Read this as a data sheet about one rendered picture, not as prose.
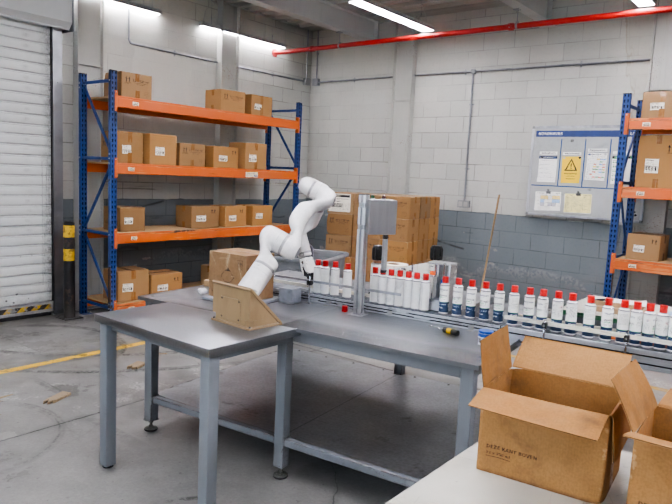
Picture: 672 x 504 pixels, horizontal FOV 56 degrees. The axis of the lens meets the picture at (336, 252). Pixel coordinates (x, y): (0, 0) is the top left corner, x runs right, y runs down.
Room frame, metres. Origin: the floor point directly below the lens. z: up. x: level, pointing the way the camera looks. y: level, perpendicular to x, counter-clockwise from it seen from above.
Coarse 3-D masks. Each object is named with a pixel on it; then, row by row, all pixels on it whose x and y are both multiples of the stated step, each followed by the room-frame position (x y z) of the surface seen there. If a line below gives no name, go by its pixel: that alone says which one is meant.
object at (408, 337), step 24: (192, 288) 4.01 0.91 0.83; (312, 288) 4.21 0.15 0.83; (288, 312) 3.44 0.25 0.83; (312, 312) 3.47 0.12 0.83; (336, 312) 3.50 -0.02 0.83; (504, 312) 3.72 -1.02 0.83; (336, 336) 2.97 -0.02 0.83; (360, 336) 2.99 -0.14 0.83; (384, 336) 3.01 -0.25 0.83; (408, 336) 3.03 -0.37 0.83; (432, 336) 3.05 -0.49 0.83; (456, 336) 3.08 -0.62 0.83; (432, 360) 2.70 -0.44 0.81; (456, 360) 2.66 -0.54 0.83; (480, 360) 2.67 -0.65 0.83
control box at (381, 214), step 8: (368, 200) 3.43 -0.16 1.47; (376, 200) 3.43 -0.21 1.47; (384, 200) 3.45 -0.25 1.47; (392, 200) 3.47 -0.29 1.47; (368, 208) 3.43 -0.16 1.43; (376, 208) 3.43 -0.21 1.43; (384, 208) 3.45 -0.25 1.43; (392, 208) 3.47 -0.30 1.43; (368, 216) 3.42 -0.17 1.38; (376, 216) 3.43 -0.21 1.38; (384, 216) 3.45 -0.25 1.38; (392, 216) 3.47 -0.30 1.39; (368, 224) 3.42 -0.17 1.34; (376, 224) 3.43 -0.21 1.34; (384, 224) 3.45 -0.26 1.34; (392, 224) 3.47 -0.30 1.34; (368, 232) 3.42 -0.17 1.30; (376, 232) 3.43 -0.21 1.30; (384, 232) 3.45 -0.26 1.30; (392, 232) 3.47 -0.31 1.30
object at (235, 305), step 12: (216, 288) 3.17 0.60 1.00; (228, 288) 3.11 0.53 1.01; (240, 288) 3.04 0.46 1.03; (216, 300) 3.17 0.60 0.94; (228, 300) 3.10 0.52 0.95; (240, 300) 3.04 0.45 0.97; (252, 300) 3.01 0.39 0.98; (216, 312) 3.17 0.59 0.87; (228, 312) 3.10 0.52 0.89; (240, 312) 3.04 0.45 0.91; (252, 312) 3.01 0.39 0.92; (264, 312) 3.07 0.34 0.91; (228, 324) 3.10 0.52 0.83; (240, 324) 3.04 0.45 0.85; (252, 324) 3.02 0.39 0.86; (264, 324) 3.07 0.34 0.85; (276, 324) 3.12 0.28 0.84
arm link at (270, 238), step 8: (264, 232) 3.31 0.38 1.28; (272, 232) 3.31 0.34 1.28; (280, 232) 3.33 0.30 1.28; (264, 240) 3.28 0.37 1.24; (272, 240) 3.30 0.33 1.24; (280, 240) 3.30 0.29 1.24; (264, 248) 3.26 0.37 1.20; (272, 248) 3.31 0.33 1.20; (264, 256) 3.24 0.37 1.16; (272, 256) 3.25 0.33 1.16; (264, 264) 3.21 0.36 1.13; (272, 264) 3.23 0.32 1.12; (272, 272) 3.23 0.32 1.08
